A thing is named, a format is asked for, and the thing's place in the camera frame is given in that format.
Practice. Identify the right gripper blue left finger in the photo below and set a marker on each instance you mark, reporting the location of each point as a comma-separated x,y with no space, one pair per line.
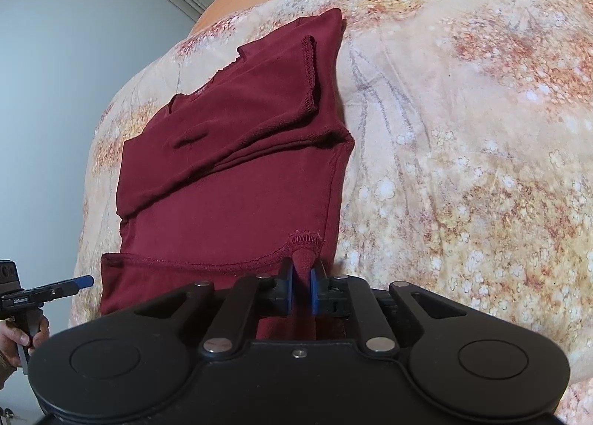
283,287

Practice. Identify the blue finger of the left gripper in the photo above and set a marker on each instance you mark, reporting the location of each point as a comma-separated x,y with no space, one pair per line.
82,282

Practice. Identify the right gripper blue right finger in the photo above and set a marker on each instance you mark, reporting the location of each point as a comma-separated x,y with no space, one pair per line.
318,286

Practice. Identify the dark red knit shirt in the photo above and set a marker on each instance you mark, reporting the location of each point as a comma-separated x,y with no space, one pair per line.
238,176

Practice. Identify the floral beige quilt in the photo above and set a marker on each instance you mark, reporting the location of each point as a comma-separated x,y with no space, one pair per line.
472,170

